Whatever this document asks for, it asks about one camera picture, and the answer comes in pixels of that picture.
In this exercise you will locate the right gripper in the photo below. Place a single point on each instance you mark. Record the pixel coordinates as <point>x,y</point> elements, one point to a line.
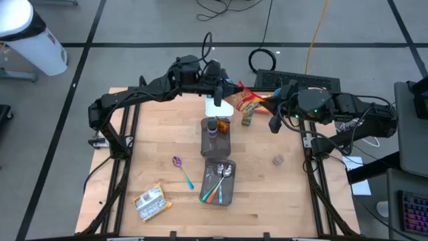
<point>289,103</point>

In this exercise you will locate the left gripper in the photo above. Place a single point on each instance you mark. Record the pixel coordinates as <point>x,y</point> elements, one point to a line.
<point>210,86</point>

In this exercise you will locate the red ramen noodle packet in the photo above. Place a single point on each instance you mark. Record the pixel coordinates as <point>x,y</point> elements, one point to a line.
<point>245,100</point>

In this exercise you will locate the small glass jar brown lid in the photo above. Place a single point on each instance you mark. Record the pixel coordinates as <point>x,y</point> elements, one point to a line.
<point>278,159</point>

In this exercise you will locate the grey transparent plastic bin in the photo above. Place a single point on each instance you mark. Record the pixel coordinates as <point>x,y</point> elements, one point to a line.
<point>229,192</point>
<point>217,147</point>

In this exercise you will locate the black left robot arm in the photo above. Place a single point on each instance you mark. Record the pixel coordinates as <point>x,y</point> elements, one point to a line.
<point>133,97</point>

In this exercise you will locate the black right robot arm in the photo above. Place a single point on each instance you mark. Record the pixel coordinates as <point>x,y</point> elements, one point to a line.
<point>351,107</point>

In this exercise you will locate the yellow white food packet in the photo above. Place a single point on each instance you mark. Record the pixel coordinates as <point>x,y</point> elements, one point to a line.
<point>151,203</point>

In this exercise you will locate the white plastic bin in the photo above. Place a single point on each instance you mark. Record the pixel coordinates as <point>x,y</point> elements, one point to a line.
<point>220,112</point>

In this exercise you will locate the green lid spice jar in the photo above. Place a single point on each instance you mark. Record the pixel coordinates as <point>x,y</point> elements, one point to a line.
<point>247,118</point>

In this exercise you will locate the black perforated panel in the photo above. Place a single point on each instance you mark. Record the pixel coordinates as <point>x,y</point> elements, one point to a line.
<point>301,78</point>

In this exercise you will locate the white paper sheet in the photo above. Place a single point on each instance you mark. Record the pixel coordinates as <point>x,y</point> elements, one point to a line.
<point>361,187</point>

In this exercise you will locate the black box on desk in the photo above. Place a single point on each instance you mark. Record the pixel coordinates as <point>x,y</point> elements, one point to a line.
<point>420,100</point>

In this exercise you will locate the white computer mouse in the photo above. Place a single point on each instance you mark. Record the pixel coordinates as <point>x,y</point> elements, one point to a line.
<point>382,209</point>

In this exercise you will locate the backlit computer keyboard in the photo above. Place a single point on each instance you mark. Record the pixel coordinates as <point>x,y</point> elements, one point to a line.
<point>414,214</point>

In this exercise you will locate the white trash can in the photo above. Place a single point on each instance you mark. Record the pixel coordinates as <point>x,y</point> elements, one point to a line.
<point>33,47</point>

